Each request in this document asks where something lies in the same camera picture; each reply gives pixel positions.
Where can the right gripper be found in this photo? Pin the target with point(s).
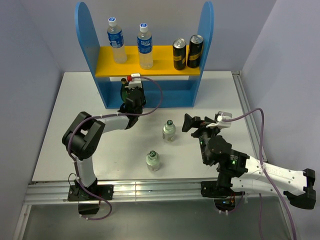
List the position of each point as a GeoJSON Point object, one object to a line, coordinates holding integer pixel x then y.
{"type": "Point", "coordinates": [196, 122]}

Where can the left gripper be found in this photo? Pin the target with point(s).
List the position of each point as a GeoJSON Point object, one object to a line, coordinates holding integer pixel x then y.
{"type": "Point", "coordinates": [142, 92]}

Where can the green glass bottle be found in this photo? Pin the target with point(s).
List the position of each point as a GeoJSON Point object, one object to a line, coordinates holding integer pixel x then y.
{"type": "Point", "coordinates": [124, 88]}

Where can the clear glass bottle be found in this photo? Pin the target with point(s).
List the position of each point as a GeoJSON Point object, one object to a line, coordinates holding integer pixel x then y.
{"type": "Point", "coordinates": [169, 131]}
{"type": "Point", "coordinates": [153, 161]}

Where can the Pocari Sweat bottle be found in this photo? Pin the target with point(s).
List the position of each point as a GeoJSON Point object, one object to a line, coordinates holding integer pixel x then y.
{"type": "Point", "coordinates": [145, 47]}
{"type": "Point", "coordinates": [116, 41]}

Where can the clear glass bottle front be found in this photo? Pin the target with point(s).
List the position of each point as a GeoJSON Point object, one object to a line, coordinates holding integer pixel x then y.
{"type": "Point", "coordinates": [153, 161]}

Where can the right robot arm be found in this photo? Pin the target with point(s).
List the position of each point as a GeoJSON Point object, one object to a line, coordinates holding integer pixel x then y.
{"type": "Point", "coordinates": [240, 173]}

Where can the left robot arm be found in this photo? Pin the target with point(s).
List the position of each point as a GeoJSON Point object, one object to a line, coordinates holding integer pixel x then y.
{"type": "Point", "coordinates": [82, 138]}

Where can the blue and yellow shelf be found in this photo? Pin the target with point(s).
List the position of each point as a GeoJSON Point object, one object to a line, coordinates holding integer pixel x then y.
{"type": "Point", "coordinates": [172, 71]}

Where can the black can left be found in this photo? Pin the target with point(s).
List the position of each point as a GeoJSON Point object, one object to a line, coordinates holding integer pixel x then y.
{"type": "Point", "coordinates": [179, 54]}

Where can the black can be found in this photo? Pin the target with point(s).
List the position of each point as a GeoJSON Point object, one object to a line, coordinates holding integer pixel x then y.
{"type": "Point", "coordinates": [195, 51]}
{"type": "Point", "coordinates": [179, 54]}

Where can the black can right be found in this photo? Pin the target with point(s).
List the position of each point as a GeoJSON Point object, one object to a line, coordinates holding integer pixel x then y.
{"type": "Point", "coordinates": [195, 51]}

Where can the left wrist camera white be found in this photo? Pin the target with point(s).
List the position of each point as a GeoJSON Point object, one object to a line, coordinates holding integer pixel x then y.
{"type": "Point", "coordinates": [134, 81]}

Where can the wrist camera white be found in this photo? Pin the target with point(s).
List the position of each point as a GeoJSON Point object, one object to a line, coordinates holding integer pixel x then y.
{"type": "Point", "coordinates": [134, 81]}
{"type": "Point", "coordinates": [221, 120]}

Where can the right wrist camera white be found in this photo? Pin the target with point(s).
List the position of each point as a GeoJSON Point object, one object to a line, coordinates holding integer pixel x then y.
{"type": "Point", "coordinates": [221, 120]}

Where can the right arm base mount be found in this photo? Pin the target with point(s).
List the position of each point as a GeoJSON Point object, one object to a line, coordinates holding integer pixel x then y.
{"type": "Point", "coordinates": [225, 200]}

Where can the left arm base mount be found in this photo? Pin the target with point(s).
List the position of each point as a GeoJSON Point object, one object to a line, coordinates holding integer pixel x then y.
{"type": "Point", "coordinates": [88, 204]}

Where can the aluminium front rail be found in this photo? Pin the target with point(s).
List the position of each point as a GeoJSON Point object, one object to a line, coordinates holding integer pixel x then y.
{"type": "Point", "coordinates": [56, 192]}

